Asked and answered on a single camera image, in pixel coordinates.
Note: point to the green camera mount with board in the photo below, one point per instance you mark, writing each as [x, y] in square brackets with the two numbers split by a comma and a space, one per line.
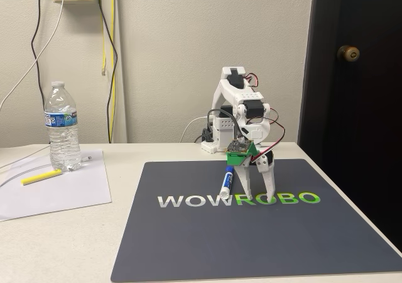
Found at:
[240, 152]

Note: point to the white paper sheet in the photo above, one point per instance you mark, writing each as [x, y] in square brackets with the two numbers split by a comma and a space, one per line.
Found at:
[63, 195]

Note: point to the grey WOWROBO mat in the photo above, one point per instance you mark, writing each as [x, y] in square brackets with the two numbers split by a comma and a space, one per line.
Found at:
[251, 232]

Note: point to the clear plastic water bottle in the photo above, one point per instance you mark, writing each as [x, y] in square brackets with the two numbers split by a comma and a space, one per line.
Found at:
[63, 132]

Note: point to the yellow flat stick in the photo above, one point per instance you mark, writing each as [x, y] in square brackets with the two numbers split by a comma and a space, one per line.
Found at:
[41, 176]

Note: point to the brass door knob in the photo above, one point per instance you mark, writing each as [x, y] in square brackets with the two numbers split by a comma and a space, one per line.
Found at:
[348, 53]

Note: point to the blue white marker pen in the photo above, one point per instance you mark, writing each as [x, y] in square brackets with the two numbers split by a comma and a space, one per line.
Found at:
[227, 182]

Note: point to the dark door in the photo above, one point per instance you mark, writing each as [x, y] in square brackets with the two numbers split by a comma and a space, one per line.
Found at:
[355, 122]

